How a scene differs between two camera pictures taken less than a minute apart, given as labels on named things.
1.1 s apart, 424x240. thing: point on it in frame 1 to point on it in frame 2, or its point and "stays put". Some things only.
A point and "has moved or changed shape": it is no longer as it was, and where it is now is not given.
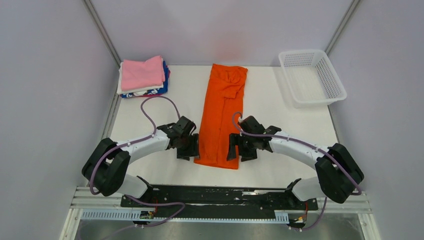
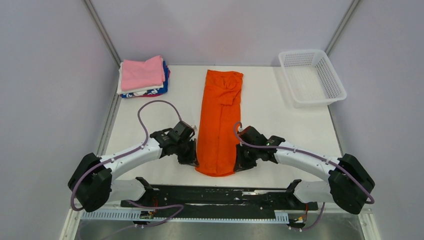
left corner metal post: (104, 32) stays put
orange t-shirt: (223, 116) has moved or changed shape
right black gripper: (235, 139) to (241, 164)
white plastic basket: (312, 81) stays put
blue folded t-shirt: (162, 90) stays put
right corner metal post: (345, 19) stays put
